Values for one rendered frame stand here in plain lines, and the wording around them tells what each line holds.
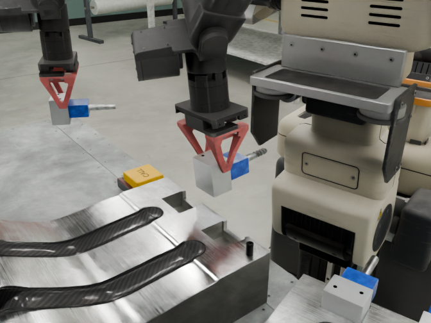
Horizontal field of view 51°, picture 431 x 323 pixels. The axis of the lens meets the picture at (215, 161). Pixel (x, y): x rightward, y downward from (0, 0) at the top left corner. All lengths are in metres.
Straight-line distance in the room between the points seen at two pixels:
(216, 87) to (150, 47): 0.11
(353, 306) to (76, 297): 0.32
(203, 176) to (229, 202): 1.69
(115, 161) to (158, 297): 0.55
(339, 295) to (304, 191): 0.39
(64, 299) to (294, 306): 0.27
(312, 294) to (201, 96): 0.30
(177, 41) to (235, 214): 1.75
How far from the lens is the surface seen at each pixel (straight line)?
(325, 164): 0.94
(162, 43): 0.61
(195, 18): 0.56
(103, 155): 1.10
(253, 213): 2.32
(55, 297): 0.56
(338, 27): 0.85
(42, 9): 0.89
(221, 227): 0.68
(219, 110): 0.65
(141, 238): 0.65
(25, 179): 1.05
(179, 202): 0.76
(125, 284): 0.60
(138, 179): 0.90
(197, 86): 0.64
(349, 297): 0.59
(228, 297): 0.61
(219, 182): 0.70
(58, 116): 1.00
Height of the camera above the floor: 1.27
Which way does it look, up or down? 27 degrees down
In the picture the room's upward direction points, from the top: straight up
